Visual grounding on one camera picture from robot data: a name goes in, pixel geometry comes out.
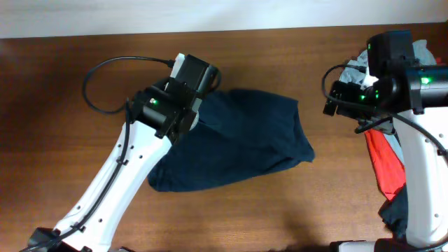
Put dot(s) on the dark navy blue shorts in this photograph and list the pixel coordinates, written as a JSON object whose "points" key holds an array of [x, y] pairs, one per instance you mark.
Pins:
{"points": [[240, 134]]}

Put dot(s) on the red garment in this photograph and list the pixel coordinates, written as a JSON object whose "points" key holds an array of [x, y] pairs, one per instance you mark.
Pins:
{"points": [[388, 169]]}

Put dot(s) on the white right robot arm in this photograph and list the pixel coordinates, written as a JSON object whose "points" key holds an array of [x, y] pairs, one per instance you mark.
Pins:
{"points": [[412, 99]]}

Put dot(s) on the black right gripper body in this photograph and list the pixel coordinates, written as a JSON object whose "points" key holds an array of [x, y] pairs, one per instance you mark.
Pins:
{"points": [[351, 93]]}

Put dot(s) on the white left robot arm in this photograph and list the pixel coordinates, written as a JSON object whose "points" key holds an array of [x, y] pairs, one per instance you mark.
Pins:
{"points": [[155, 119]]}

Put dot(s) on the black garment in pile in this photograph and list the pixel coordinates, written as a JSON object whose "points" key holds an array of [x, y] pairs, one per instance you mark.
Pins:
{"points": [[394, 213]]}

